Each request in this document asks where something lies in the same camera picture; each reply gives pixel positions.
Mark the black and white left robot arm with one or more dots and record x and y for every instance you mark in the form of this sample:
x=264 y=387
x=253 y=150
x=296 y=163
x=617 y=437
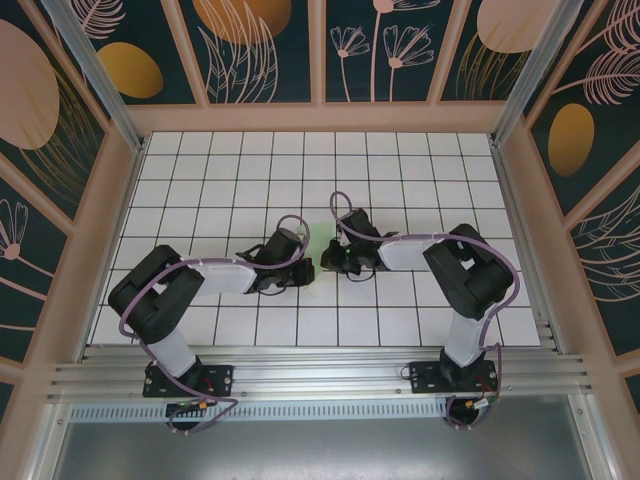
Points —
x=220 y=277

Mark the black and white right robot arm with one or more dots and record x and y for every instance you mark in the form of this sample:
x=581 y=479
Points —
x=405 y=255

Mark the grey metal sheet panel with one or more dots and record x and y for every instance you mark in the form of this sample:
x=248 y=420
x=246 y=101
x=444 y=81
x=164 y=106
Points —
x=320 y=450

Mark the yellow power connector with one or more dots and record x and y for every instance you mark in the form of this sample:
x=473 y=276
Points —
x=201 y=404
x=471 y=403

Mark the long aluminium mounting rail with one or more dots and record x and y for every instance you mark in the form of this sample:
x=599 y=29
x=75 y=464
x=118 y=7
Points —
x=320 y=372

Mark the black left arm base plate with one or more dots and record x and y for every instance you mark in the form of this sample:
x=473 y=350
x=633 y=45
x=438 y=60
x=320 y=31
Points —
x=220 y=380

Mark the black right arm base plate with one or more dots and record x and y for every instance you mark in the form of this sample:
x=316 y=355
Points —
x=425 y=380

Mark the aluminium side rail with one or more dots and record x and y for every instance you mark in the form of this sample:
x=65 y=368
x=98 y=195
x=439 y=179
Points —
x=525 y=200

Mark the aluminium corner post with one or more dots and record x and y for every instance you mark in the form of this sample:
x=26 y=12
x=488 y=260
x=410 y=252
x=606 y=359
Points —
x=525 y=75
x=102 y=80

